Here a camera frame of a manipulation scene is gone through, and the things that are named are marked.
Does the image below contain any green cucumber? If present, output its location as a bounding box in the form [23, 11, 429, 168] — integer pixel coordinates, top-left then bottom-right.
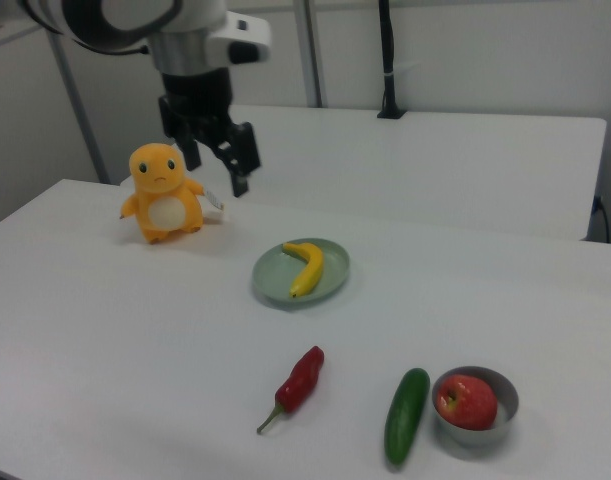
[383, 367, 431, 465]

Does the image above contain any red chili pepper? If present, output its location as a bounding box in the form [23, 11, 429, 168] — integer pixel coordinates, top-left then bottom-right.
[256, 345, 325, 435]

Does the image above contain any red apple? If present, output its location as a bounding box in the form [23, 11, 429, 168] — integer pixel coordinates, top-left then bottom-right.
[436, 374, 499, 431]

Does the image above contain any black camera stand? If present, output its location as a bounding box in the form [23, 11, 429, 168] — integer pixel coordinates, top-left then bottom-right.
[376, 0, 409, 120]

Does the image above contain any small grey bowl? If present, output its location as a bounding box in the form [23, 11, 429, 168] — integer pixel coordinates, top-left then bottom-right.
[431, 365, 520, 448]

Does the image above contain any pale green round plate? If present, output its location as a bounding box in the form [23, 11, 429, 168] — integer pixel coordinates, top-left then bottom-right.
[251, 237, 351, 307]

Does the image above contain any orange plush duck toy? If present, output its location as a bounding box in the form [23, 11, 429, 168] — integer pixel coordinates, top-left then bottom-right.
[119, 142, 226, 245]

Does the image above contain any grey partition post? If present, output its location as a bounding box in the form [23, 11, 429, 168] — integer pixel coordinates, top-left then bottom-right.
[47, 29, 111, 185]
[292, 0, 330, 109]

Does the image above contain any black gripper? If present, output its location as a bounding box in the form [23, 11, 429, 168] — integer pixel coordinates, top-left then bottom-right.
[158, 67, 263, 199]

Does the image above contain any yellow banana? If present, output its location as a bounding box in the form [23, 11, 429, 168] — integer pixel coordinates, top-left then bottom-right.
[281, 241, 325, 299]

